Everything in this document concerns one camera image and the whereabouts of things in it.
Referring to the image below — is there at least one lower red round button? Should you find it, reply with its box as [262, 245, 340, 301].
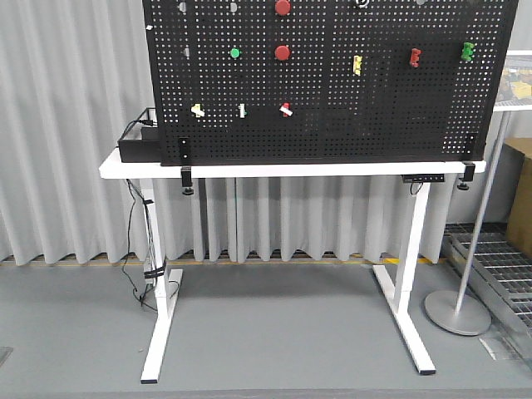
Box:
[274, 45, 291, 62]

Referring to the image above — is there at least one upper red round button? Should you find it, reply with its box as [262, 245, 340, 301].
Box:
[274, 0, 292, 16]

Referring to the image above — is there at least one left black table clamp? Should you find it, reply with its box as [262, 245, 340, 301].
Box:
[178, 137, 194, 196]

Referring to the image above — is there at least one black perforated pegboard panel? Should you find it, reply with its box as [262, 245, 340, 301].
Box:
[143, 1, 518, 165]

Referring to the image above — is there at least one black table clamp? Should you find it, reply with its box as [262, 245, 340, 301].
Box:
[456, 132, 479, 192]
[178, 137, 194, 196]

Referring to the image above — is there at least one red rotary switch lower right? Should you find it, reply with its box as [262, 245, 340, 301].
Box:
[279, 102, 293, 117]

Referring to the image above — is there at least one red round button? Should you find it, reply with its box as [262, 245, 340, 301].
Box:
[274, 45, 291, 62]
[274, 0, 292, 16]

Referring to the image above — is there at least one white standing desk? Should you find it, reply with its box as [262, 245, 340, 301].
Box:
[99, 149, 486, 384]

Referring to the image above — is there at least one green toggle switch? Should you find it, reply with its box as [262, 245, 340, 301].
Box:
[461, 42, 475, 62]

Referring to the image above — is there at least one green rotary switch lower middle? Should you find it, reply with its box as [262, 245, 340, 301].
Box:
[239, 103, 247, 119]

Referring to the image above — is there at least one brown cardboard box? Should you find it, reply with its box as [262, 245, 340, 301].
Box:
[505, 138, 531, 258]

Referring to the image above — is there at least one black open metal box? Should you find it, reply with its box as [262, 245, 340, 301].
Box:
[117, 107, 161, 163]

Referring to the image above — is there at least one right black table clamp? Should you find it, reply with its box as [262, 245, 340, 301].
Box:
[456, 132, 479, 192]

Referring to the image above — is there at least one metal floor grating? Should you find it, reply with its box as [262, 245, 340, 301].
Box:
[441, 223, 532, 362]

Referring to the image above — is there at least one black desk control panel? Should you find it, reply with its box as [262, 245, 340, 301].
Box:
[401, 174, 445, 184]

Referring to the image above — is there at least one yellow rotary switch lower left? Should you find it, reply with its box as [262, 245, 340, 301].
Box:
[190, 103, 205, 118]

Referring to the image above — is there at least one grey round-base stand pole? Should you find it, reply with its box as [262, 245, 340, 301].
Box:
[424, 111, 512, 337]

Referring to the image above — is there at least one red toggle switch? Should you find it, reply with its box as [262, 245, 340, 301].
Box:
[409, 47, 422, 68]

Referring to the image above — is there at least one grey curtain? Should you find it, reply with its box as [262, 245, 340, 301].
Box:
[0, 0, 532, 266]

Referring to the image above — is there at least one yellow toggle switch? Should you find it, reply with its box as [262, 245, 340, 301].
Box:
[352, 55, 363, 76]

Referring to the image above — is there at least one green round button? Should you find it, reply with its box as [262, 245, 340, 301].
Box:
[229, 48, 241, 59]

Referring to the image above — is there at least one black power cable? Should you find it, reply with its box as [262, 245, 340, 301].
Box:
[121, 119, 180, 313]

